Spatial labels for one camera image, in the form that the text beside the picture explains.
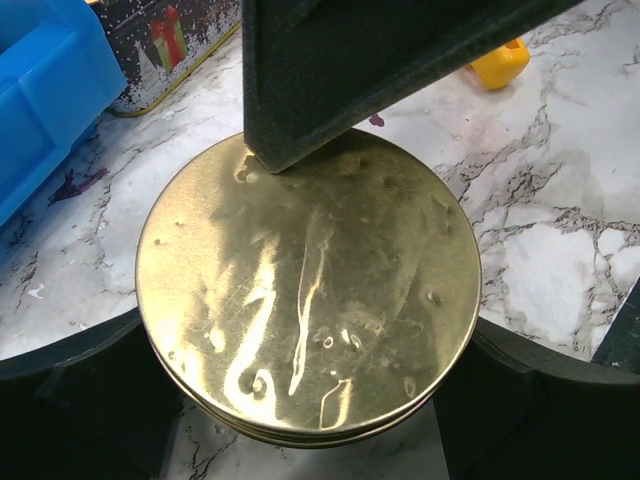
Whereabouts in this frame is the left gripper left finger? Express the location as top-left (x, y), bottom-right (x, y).
top-left (1, 314), bottom-right (182, 479)

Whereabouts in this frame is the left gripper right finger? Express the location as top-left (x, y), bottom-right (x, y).
top-left (434, 319), bottom-right (639, 479)

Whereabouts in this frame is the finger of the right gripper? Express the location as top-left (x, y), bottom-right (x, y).
top-left (242, 0), bottom-right (574, 173)

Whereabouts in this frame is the metal tin of star candies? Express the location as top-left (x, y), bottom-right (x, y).
top-left (89, 0), bottom-right (242, 117)

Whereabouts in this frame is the yellow plastic scoop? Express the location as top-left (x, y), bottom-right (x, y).
top-left (469, 37), bottom-right (530, 91)

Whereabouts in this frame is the gold round lid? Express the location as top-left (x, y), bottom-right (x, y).
top-left (135, 129), bottom-right (482, 448)

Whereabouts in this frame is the blue plastic candy bin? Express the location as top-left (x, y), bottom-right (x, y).
top-left (1, 0), bottom-right (126, 221)

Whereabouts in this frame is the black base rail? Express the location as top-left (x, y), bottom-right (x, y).
top-left (591, 280), bottom-right (640, 374)

